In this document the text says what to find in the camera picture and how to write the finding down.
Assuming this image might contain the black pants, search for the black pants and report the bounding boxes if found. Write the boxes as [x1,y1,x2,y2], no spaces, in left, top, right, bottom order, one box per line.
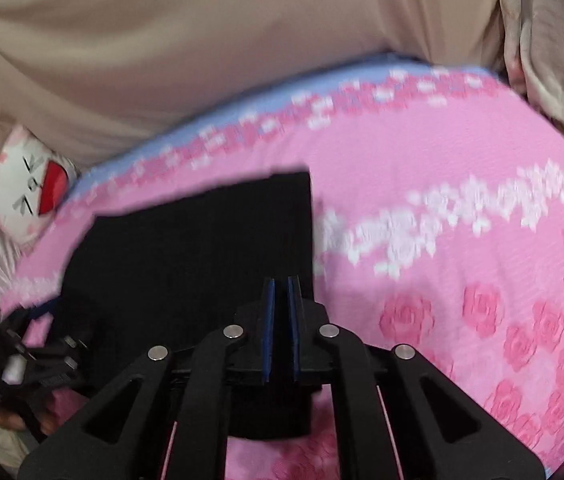
[49,164,316,441]

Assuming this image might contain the person's left hand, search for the person's left hand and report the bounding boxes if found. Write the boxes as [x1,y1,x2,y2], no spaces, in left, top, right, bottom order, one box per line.
[0,393,60,437]

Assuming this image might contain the white cartoon face pillow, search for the white cartoon face pillow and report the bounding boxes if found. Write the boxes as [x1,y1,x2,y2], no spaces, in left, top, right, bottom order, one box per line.
[0,125,79,247]

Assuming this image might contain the pink floral bed sheet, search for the pink floral bed sheet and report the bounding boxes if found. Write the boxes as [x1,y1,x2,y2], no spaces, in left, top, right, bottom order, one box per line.
[0,58,564,472]

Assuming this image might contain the beige draped curtain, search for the beige draped curtain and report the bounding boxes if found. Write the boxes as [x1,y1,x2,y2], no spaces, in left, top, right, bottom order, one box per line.
[0,0,503,166]

